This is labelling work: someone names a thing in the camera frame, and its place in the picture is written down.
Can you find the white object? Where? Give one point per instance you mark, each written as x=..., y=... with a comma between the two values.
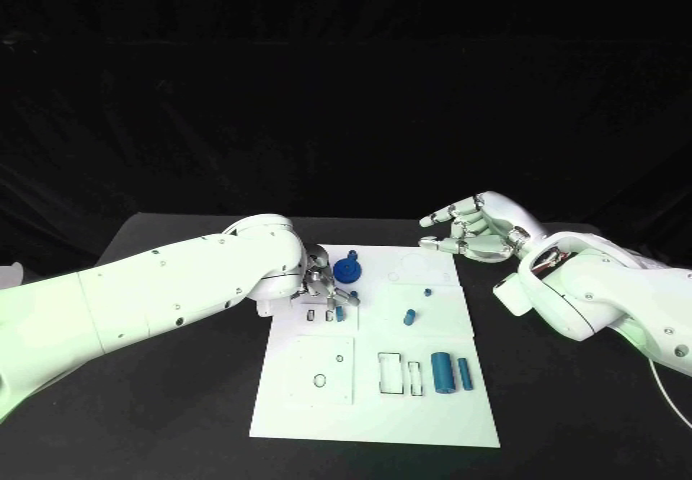
x=9, y=275

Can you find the thin blue cylinder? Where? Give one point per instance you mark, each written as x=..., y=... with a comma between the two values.
x=464, y=374

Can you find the blue gear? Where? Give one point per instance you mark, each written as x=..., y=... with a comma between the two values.
x=346, y=268

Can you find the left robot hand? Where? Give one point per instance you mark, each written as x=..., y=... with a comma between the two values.
x=321, y=284

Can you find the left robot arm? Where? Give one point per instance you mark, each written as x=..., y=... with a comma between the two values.
x=134, y=296

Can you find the blue plug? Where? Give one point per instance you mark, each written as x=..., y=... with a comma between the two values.
x=339, y=314

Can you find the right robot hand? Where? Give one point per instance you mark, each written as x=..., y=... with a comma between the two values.
x=486, y=228

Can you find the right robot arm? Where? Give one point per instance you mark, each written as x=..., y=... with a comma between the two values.
x=588, y=296

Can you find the white task board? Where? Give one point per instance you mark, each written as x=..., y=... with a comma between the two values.
x=378, y=356

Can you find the large blue cylinder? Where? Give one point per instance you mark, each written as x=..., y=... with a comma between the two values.
x=441, y=372

